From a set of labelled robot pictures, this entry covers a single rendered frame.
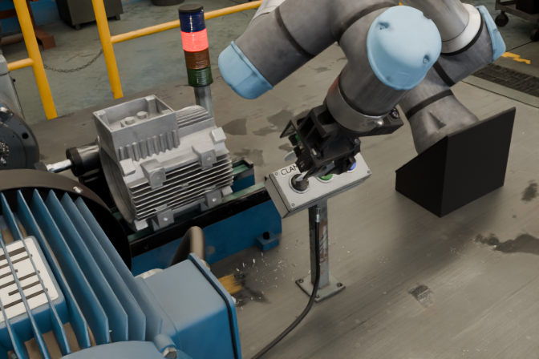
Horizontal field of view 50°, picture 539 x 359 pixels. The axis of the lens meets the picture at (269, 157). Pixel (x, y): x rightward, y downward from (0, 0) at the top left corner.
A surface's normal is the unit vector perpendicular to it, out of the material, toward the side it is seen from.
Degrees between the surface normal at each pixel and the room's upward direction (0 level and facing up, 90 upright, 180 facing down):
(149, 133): 90
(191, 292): 0
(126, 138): 90
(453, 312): 0
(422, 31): 39
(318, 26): 95
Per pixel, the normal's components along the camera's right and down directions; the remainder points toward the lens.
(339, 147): 0.27, -0.41
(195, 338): 0.54, 0.40
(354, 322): -0.07, -0.86
